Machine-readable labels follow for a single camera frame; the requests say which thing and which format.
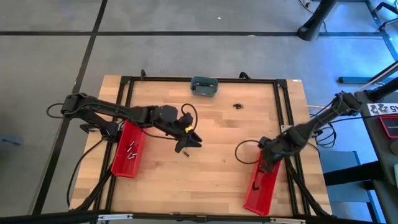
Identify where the white printed label sign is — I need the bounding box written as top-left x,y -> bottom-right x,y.
367,103 -> 398,117

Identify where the dark diagonal pole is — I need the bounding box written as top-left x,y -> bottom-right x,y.
363,77 -> 398,103

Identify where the black aluminium table frame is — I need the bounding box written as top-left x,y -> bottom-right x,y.
70,68 -> 332,219

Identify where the black camera crossbar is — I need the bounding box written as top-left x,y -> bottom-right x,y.
0,209 -> 398,224

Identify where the black floor cable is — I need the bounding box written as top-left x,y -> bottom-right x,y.
65,138 -> 107,208

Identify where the black pedestal stand base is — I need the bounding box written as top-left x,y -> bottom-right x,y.
297,0 -> 338,42

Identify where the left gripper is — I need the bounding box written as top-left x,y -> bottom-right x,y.
172,114 -> 203,154

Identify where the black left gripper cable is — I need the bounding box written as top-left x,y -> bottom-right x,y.
180,103 -> 199,132

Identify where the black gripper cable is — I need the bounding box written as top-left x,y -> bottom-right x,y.
234,139 -> 264,165
180,103 -> 199,132

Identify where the silver crossbar bracket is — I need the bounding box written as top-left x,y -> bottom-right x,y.
96,213 -> 134,223
269,217 -> 307,224

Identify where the dark side desk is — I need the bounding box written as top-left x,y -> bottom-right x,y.
354,90 -> 398,224

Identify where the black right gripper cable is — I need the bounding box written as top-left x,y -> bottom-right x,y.
234,139 -> 264,165

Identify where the small teal plastic bin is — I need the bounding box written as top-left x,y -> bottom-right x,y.
190,76 -> 220,98

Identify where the black bench bar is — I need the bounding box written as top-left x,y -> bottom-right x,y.
323,161 -> 385,188

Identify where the long red plastic bin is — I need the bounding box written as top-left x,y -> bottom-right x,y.
111,119 -> 148,179
243,151 -> 282,217

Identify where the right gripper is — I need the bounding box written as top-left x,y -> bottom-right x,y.
257,136 -> 283,174

